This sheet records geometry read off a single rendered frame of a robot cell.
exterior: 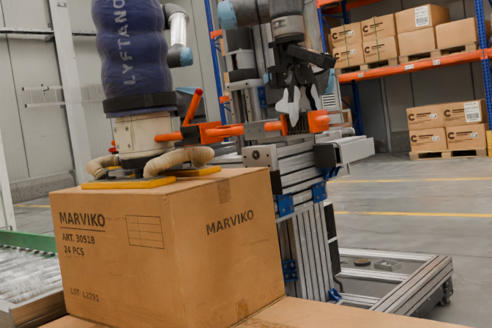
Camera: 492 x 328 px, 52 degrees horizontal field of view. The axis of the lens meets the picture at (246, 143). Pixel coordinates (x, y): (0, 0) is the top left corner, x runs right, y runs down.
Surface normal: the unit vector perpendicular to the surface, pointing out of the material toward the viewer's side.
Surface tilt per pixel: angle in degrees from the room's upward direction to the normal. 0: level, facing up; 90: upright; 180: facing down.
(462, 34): 89
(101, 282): 89
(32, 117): 90
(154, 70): 77
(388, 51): 92
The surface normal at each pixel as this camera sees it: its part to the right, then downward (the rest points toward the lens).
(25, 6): 0.75, -0.07
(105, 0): -0.33, -0.15
